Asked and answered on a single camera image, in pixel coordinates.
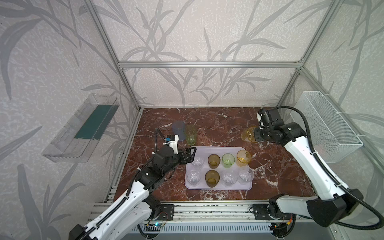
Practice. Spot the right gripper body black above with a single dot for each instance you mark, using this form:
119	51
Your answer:
262	134

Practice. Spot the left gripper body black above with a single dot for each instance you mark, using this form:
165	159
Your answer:
174	161

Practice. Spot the clear faceted cup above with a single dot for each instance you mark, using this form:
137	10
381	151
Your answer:
229	178
245	175
198	162
193	177

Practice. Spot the tall green plastic cup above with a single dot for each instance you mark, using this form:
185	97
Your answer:
191	134

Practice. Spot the amber dimpled cup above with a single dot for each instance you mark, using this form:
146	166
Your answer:
212	178
214	161

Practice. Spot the tall yellow plastic cup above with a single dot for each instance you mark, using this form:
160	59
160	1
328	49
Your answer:
248	135

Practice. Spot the blue frosted plastic cup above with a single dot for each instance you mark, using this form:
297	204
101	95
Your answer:
178	128

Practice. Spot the small green plastic cup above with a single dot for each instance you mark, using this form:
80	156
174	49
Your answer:
228	160

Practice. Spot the yellow transparent plastic cup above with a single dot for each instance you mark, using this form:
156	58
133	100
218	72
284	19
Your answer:
243	158

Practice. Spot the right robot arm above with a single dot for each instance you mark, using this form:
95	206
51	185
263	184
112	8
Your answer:
331	203

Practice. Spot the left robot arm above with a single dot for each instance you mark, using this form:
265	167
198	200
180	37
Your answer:
136	204

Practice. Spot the lilac plastic tray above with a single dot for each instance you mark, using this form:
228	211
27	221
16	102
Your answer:
204	152

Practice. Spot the small circuit board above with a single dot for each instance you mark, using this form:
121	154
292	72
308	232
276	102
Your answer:
155	225

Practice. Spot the green pad in bin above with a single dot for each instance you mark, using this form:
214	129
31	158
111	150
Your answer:
98	121

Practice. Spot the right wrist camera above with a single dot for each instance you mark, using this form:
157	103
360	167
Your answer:
269	118

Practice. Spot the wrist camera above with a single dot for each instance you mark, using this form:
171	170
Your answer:
172	141
269	118

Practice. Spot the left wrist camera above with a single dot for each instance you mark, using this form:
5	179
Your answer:
172	141

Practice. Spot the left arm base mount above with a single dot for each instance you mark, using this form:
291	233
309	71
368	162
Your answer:
163	212

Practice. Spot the white wire mesh basket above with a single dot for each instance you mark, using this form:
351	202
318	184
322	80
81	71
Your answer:
332	136

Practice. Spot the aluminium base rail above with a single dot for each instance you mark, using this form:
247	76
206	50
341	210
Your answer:
207	212

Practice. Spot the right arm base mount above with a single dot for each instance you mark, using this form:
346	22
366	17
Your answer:
268	213

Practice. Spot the clear plastic wall bin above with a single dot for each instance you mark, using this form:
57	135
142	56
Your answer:
64	148

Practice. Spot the aluminium frame crossbar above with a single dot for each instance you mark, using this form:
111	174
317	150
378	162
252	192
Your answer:
207	64

